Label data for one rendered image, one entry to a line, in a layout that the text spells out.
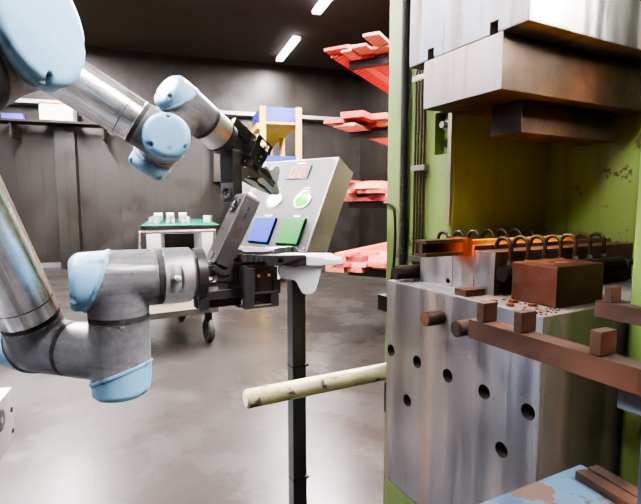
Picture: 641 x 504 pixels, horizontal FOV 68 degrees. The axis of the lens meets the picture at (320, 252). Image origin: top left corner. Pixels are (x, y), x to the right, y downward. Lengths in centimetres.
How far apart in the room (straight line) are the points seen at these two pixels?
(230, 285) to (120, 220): 852
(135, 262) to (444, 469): 67
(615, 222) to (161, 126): 102
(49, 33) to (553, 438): 82
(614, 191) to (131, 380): 111
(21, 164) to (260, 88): 433
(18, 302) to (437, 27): 86
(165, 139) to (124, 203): 836
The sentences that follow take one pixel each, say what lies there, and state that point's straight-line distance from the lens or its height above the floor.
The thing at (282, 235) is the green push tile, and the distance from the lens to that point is 121.
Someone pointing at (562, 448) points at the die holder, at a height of 70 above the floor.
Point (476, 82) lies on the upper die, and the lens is 94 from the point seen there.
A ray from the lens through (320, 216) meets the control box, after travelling 119.
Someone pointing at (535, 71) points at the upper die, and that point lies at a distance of 97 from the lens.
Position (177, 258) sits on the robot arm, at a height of 100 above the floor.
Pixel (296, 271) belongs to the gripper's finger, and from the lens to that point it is 68.
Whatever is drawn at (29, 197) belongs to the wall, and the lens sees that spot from 940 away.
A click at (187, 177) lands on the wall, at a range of 916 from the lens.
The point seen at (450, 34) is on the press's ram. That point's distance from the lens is 102.
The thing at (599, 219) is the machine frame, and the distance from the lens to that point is 133.
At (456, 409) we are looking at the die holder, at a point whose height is 71.
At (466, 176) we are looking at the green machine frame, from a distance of 119.
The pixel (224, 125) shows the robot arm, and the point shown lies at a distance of 102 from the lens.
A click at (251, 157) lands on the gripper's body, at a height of 118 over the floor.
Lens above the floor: 107
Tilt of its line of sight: 6 degrees down
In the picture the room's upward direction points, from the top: straight up
